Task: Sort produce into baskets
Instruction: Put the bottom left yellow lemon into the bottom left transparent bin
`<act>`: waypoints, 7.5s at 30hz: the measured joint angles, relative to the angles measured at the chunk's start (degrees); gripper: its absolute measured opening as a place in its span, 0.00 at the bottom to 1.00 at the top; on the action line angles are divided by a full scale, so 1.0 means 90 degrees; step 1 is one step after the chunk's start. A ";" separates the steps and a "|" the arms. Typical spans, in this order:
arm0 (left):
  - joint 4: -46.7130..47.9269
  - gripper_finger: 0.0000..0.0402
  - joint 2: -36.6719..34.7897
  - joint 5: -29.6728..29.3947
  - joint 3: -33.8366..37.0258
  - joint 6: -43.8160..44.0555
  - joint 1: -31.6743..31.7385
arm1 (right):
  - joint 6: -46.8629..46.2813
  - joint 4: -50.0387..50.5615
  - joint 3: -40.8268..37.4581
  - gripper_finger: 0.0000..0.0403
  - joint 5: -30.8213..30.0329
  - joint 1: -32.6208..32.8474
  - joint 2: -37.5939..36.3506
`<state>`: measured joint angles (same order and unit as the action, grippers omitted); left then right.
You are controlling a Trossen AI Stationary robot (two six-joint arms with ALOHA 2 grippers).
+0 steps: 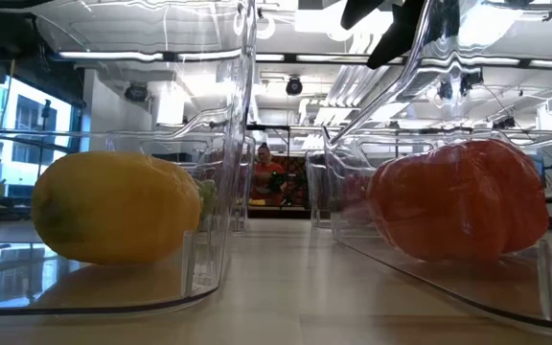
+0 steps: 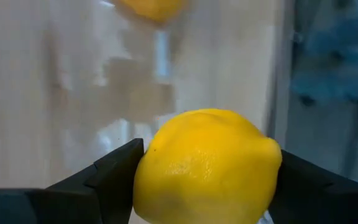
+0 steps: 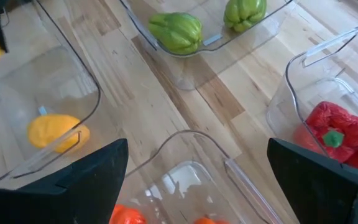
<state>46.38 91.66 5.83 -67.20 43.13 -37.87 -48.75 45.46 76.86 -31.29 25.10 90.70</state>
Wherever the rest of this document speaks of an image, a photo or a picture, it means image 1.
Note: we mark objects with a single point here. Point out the clear plastic bin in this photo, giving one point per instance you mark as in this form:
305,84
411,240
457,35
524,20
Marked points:
316,191
113,287
237,158
448,287

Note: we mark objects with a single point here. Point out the orange-red ribbed tomato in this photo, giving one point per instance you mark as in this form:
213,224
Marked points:
458,201

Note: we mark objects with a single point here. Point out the green bell pepper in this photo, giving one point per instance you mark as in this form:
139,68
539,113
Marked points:
207,194

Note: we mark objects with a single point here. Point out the yellow lemon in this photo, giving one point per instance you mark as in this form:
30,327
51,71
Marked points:
113,208

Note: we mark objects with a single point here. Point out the black ceiling camera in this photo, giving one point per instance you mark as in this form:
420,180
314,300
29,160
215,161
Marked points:
294,86

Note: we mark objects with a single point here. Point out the person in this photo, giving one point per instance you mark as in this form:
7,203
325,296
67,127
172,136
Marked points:
266,177

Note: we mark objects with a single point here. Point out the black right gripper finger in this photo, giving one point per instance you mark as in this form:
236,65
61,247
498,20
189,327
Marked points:
360,10
398,33

